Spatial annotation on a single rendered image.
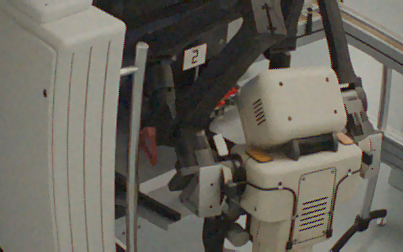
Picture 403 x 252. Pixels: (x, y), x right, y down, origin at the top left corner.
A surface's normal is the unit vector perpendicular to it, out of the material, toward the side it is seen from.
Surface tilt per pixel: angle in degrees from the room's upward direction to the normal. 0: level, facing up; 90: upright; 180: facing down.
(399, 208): 0
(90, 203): 90
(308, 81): 48
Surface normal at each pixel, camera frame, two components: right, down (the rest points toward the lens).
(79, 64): 0.61, 0.41
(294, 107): 0.37, -0.26
